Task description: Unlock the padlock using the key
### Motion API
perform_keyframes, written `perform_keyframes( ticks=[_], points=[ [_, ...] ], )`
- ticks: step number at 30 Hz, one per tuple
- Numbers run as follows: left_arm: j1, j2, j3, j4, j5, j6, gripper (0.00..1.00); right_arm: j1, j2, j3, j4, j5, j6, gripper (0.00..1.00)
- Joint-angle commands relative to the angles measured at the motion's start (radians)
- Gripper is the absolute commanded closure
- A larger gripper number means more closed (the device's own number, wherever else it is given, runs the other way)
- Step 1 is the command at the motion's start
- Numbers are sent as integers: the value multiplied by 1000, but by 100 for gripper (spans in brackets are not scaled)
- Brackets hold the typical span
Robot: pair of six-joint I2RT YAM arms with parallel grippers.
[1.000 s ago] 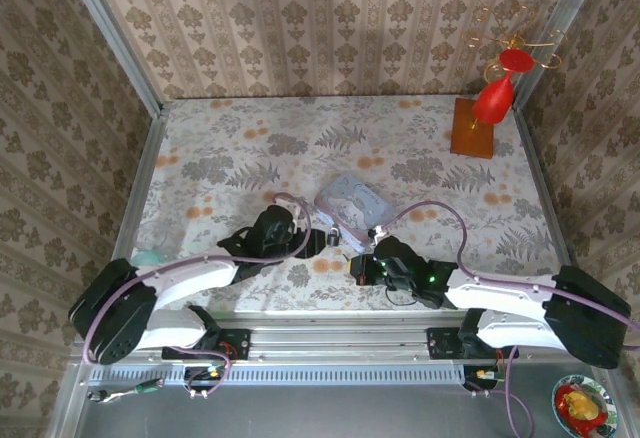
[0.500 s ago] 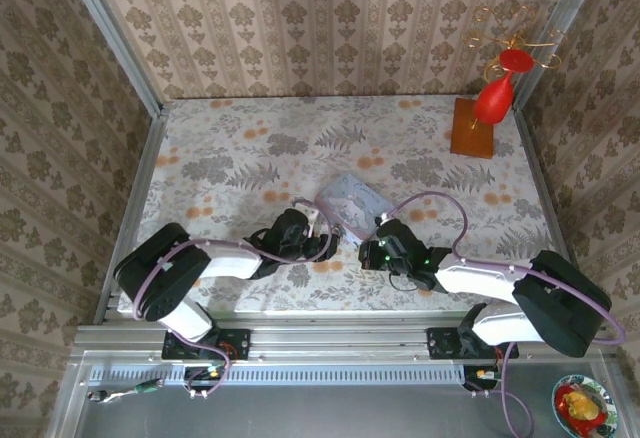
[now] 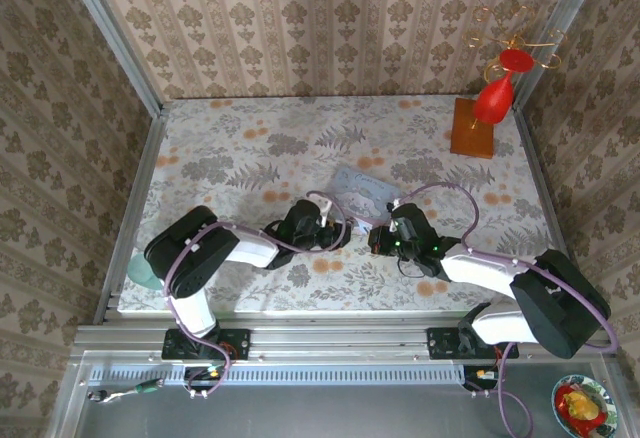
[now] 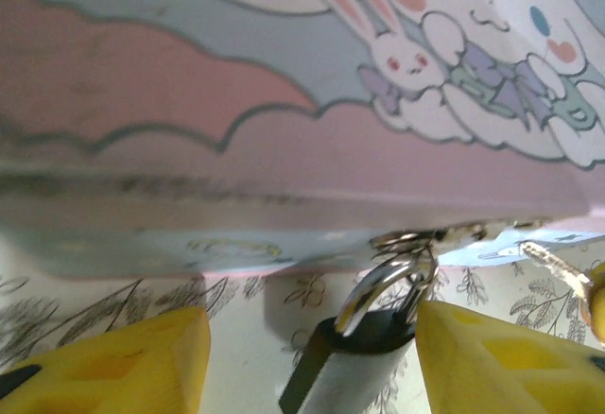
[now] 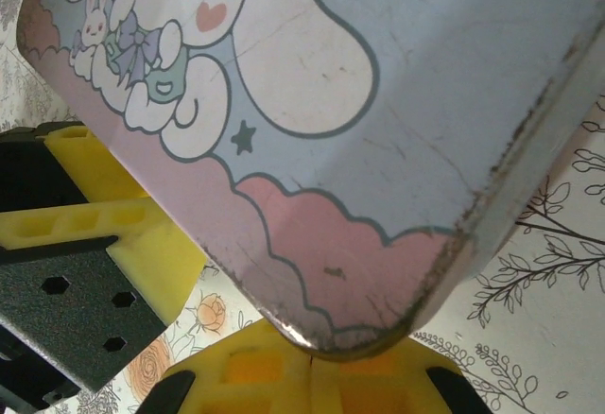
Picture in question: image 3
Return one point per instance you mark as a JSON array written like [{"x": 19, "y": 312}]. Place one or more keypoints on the pastel cartoon tin box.
[{"x": 365, "y": 193}]

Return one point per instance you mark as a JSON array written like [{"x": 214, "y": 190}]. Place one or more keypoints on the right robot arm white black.
[{"x": 555, "y": 298}]

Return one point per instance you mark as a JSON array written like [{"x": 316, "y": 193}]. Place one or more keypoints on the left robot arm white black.
[{"x": 195, "y": 253}]

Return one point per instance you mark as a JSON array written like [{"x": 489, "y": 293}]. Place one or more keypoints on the floral patterned table mat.
[{"x": 250, "y": 148}]

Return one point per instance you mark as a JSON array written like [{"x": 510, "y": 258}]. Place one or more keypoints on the orange wooden block base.
[{"x": 470, "y": 138}]

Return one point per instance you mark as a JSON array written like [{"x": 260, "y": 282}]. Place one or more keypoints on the red plastic goblet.
[{"x": 494, "y": 100}]

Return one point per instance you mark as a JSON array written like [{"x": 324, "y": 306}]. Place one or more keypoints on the teal round ball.
[{"x": 140, "y": 273}]

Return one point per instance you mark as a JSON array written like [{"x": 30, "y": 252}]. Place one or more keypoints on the yellow food item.
[{"x": 580, "y": 403}]

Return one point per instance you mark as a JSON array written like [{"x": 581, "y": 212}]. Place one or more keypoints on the red food item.
[{"x": 595, "y": 420}]

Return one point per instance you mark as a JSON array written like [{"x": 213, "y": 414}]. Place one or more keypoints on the patterned plate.
[{"x": 610, "y": 408}]

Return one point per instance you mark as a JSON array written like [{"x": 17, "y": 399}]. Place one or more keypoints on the aluminium front rail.
[{"x": 340, "y": 335}]

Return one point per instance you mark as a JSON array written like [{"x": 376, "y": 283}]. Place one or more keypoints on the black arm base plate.
[
  {"x": 445, "y": 343},
  {"x": 235, "y": 343}
]

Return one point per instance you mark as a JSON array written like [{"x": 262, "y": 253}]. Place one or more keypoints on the aluminium side rail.
[
  {"x": 135, "y": 183},
  {"x": 542, "y": 183}
]

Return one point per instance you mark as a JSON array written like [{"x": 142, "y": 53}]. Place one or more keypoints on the aluminium frame post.
[
  {"x": 555, "y": 33},
  {"x": 110, "y": 33}
]

